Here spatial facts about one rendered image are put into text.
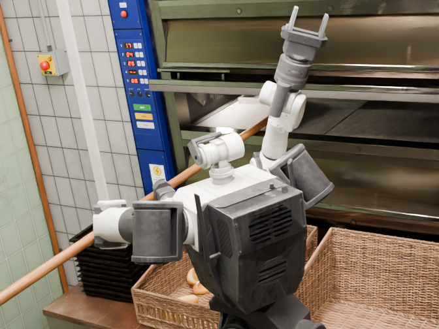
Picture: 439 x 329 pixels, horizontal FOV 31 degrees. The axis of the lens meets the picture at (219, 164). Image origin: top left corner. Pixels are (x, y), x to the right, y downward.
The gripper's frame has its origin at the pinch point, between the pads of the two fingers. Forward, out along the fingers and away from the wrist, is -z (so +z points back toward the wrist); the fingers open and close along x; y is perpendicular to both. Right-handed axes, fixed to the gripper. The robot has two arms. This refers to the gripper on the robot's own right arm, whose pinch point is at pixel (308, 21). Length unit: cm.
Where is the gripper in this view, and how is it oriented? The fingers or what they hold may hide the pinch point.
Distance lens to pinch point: 215.0
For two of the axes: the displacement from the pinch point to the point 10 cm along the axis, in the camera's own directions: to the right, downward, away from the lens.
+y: 0.1, -4.7, 8.8
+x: -9.7, -2.2, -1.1
